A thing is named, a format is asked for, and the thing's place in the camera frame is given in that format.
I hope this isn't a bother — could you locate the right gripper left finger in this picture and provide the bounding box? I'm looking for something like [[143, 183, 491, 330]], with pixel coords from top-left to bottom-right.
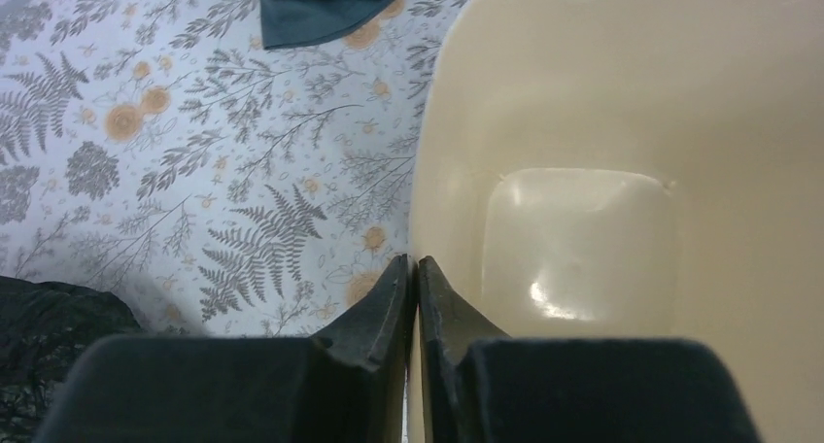
[[35, 256, 412, 442]]

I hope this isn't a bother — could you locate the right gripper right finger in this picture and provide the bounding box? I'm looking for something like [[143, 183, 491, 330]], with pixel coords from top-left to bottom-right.
[[417, 256, 760, 442]]

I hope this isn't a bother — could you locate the beige plastic trash bin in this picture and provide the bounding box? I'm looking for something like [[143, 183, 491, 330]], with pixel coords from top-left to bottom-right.
[[409, 0, 823, 442]]

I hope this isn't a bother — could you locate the black trash bag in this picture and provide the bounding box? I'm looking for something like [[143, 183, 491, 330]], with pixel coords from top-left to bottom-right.
[[1, 277, 144, 442]]

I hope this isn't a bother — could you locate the floral patterned table mat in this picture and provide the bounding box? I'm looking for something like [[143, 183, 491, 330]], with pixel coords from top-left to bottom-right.
[[1, 0, 469, 335]]

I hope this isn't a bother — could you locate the dark teal crumpled cloth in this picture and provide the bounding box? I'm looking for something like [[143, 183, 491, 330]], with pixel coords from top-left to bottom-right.
[[259, 0, 395, 50]]

